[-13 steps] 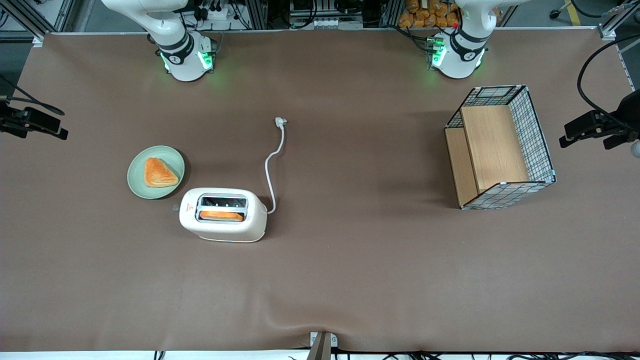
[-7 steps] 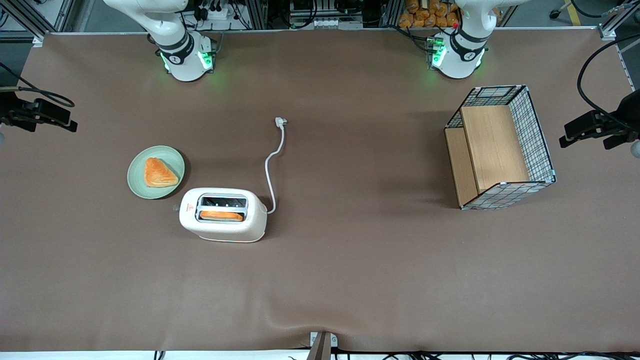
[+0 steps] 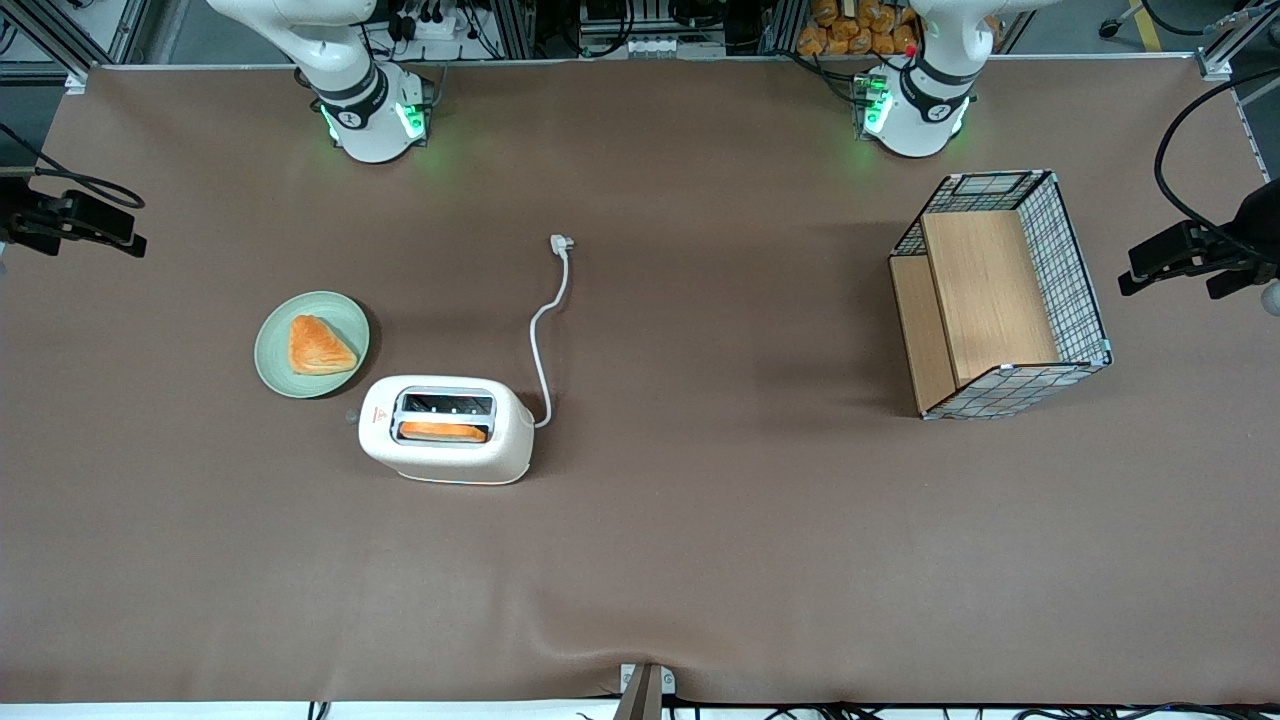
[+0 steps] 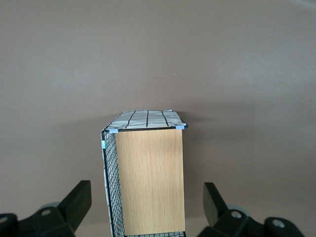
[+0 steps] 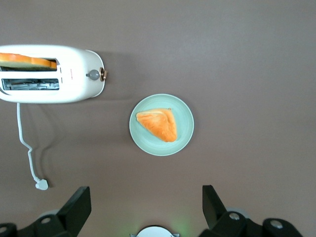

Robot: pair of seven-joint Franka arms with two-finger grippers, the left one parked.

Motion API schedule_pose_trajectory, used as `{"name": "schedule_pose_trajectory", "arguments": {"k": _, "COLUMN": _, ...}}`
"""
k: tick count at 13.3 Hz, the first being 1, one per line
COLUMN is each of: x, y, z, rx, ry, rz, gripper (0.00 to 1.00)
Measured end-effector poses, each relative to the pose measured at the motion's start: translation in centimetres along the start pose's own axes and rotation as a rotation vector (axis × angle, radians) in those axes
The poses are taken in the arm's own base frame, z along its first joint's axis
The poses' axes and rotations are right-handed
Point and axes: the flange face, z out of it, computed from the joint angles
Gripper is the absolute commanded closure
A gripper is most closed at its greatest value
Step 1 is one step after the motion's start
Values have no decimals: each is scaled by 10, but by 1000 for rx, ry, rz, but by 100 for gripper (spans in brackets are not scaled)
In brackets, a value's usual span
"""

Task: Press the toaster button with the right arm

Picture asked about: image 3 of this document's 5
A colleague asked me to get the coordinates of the grey metal camera mount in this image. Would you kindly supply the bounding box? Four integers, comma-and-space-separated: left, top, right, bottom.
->
612, 662, 677, 720

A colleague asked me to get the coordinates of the white power strip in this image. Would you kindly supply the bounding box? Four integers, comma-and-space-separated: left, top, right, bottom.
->
583, 36, 728, 59

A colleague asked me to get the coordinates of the white toaster power cord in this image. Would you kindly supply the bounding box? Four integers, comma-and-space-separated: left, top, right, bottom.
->
529, 233, 579, 430

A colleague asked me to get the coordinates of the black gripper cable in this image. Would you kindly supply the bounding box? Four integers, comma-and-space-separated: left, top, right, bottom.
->
1153, 66, 1280, 263
0, 120, 147, 210

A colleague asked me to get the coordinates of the pale green round plate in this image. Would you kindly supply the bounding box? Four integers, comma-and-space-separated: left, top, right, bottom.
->
254, 291, 372, 400

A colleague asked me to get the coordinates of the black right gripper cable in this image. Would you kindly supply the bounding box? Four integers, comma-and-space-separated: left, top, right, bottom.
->
0, 120, 147, 210

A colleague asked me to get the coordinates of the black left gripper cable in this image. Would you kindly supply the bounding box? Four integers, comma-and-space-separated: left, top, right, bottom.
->
1153, 66, 1280, 263

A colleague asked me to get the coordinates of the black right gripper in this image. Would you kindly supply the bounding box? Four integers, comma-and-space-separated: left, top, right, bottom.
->
0, 177, 149, 260

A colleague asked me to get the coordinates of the black wire mesh basket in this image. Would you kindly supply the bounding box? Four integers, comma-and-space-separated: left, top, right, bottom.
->
888, 169, 1114, 422

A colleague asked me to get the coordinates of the orange toast slice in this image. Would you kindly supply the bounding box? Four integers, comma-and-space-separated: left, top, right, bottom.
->
398, 421, 489, 444

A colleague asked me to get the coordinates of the triangular orange puff pastry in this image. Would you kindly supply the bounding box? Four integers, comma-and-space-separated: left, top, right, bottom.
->
288, 314, 360, 377

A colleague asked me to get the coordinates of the bag of orange buns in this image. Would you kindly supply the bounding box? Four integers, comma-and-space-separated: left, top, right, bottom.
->
796, 0, 923, 58

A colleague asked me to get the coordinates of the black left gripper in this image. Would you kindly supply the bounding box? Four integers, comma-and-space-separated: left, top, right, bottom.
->
1118, 178, 1280, 301

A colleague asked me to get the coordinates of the light wooden stepped shelf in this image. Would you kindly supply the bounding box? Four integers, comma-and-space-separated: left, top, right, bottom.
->
889, 209, 1062, 415

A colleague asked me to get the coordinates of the aluminium frame profile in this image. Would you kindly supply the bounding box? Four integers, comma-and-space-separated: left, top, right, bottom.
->
0, 0, 153, 85
1194, 0, 1280, 83

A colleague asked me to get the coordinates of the white two-slot toaster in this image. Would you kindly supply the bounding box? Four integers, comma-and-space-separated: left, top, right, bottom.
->
345, 375, 537, 487

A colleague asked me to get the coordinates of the brown table cover mat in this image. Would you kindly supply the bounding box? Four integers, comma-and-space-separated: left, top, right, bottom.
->
0, 55, 1280, 707

